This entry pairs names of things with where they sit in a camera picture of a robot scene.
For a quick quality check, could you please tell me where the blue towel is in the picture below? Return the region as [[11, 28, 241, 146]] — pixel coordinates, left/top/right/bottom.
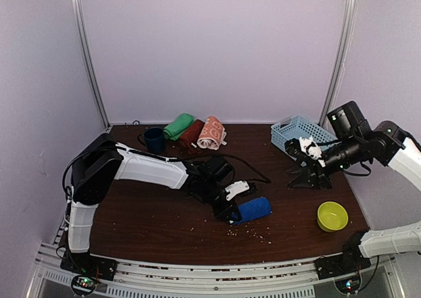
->
[[238, 197, 272, 224]]

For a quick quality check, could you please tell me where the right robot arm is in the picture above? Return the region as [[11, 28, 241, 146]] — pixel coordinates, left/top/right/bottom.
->
[[285, 101, 420, 273]]

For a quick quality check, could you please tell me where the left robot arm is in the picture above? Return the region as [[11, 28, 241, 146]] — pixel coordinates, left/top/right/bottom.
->
[[62, 134, 250, 274]]

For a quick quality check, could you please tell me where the yellow-green bowl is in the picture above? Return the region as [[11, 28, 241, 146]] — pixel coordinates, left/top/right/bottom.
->
[[317, 201, 349, 233]]

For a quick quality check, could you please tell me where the light blue plastic basket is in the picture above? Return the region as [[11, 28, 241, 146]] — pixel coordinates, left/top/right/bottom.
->
[[270, 115, 336, 153]]

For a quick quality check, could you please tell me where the orange patterned rolled towel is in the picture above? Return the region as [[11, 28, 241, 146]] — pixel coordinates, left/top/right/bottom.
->
[[197, 116, 227, 151]]

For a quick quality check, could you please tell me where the brown rolled towel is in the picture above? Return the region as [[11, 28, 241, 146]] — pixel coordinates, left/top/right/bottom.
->
[[177, 119, 205, 154]]

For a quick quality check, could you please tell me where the green rolled towel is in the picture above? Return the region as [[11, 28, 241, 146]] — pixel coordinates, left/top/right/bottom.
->
[[164, 113, 195, 141]]

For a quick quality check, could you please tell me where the dark blue mug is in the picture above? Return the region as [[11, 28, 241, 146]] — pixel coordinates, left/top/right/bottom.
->
[[137, 127, 165, 153]]

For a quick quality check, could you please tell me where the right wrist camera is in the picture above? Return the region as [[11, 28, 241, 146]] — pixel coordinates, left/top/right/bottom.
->
[[284, 137, 322, 161]]

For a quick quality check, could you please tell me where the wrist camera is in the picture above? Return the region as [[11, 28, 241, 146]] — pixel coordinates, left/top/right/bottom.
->
[[284, 137, 322, 161], [224, 180, 256, 201]]

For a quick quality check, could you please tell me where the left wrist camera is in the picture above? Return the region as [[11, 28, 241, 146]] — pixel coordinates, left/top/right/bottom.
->
[[224, 180, 256, 201]]

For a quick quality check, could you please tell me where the front aluminium rail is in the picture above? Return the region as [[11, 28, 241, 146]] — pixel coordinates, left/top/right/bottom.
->
[[23, 243, 408, 297]]

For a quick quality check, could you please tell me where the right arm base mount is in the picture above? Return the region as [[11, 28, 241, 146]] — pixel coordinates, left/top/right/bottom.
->
[[314, 253, 371, 295]]

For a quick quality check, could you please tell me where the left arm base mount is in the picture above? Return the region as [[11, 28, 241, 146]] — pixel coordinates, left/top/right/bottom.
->
[[60, 253, 117, 297]]

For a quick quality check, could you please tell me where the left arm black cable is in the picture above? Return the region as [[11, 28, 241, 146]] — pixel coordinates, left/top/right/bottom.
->
[[64, 153, 272, 193]]

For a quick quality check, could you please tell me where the right aluminium frame post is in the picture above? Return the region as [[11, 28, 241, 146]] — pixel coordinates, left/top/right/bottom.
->
[[318, 0, 357, 127]]

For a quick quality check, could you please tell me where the aluminium frame post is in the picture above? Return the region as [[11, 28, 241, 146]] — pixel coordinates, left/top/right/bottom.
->
[[318, 0, 357, 127], [71, 0, 111, 130]]

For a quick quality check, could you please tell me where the left aluminium frame post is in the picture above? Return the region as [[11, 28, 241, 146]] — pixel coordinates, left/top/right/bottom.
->
[[71, 0, 111, 130]]

